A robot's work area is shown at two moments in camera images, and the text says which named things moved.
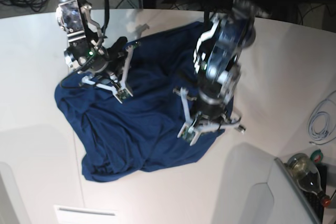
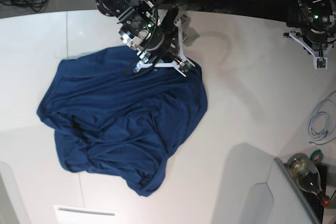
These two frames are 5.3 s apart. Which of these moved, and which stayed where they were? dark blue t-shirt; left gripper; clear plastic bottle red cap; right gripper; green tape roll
Moved: left gripper; right gripper; dark blue t-shirt
Stayed: clear plastic bottle red cap; green tape roll
